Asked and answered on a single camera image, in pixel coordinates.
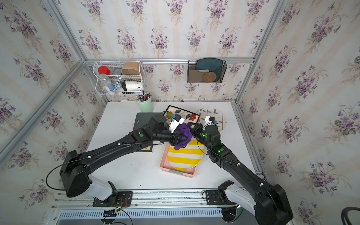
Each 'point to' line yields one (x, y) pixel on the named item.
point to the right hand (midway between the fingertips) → (188, 123)
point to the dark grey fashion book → (143, 118)
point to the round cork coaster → (209, 77)
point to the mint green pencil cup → (146, 106)
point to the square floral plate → (187, 116)
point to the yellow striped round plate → (186, 158)
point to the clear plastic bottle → (106, 83)
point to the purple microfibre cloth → (183, 129)
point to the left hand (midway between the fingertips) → (189, 141)
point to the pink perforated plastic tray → (165, 165)
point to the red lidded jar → (103, 70)
